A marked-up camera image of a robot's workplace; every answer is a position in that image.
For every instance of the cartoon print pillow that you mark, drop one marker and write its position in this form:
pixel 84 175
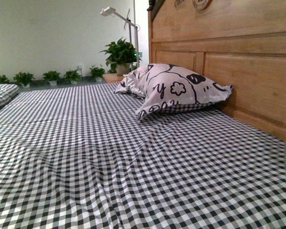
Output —
pixel 171 88

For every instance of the far wooden nightstand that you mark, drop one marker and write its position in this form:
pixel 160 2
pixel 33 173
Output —
pixel 113 77

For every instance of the large potted green plant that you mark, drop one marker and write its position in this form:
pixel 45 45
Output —
pixel 121 55

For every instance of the black white checkered bedsheet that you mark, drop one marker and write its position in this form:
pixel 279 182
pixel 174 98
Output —
pixel 76 158

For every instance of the white floor lamp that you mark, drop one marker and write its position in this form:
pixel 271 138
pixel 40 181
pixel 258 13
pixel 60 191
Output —
pixel 112 11

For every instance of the wooden headboard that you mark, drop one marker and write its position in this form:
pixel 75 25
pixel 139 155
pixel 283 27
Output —
pixel 236 42

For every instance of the folded checkered blanket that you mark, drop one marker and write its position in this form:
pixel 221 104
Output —
pixel 7 92

